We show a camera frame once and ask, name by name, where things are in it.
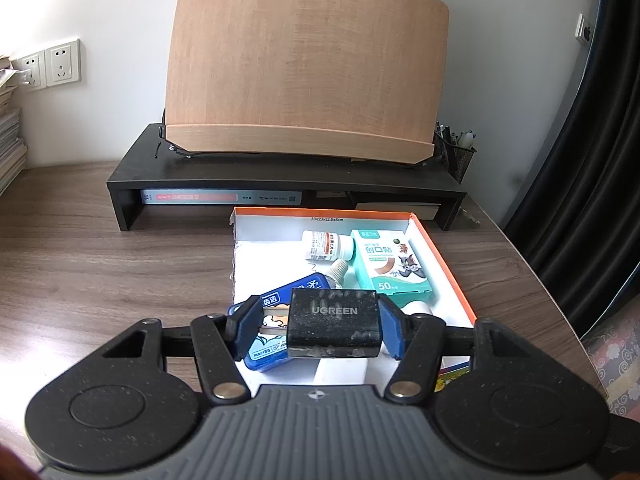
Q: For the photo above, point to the red playing card box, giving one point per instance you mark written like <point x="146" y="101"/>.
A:
<point x="452" y="377"/>

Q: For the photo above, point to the dark curtain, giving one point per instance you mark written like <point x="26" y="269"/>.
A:
<point x="600" y="185"/>

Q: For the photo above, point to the teal bandage box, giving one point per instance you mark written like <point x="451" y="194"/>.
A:
<point x="387" y="265"/>

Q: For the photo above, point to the stack of books and papers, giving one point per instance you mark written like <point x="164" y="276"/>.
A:
<point x="10" y="150"/>

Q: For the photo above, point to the patterned grey cloth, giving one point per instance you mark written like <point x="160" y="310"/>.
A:
<point x="620" y="360"/>

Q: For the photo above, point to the black charger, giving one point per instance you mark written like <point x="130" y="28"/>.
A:
<point x="332" y="320"/>

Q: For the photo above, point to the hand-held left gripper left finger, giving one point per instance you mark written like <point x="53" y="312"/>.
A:
<point x="247" y="325"/>

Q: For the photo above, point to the wooden book stand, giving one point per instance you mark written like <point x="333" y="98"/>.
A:
<point x="300" y="60"/>

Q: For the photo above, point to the book with red spine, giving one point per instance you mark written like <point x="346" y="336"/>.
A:
<point x="200" y="196"/>

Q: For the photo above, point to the clear bottle with white cap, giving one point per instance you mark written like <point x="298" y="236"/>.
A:
<point x="337" y="270"/>

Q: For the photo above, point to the blue floss box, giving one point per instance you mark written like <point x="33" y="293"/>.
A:
<point x="267" y="352"/>

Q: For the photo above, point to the white heater with clear bottle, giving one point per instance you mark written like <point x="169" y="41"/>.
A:
<point x="419" y="308"/>

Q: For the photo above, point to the small metal object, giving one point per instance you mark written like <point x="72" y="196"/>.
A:
<point x="470" y="216"/>

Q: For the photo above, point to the orange and white cardboard tray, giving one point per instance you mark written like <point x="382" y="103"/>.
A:
<point x="270" y="245"/>

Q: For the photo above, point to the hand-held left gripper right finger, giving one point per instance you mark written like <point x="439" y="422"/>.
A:
<point x="392" y="325"/>

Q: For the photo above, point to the white wall socket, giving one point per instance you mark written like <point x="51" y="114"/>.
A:
<point x="30" y="72"/>
<point x="62" y="62"/>

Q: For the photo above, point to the black monitor riser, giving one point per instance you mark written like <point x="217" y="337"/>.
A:
<point x="150" y="165"/>

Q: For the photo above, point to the black mesh pen holder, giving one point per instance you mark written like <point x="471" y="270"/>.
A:
<point x="457" y="160"/>

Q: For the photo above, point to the white pill bottle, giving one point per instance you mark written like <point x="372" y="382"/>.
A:
<point x="325" y="246"/>

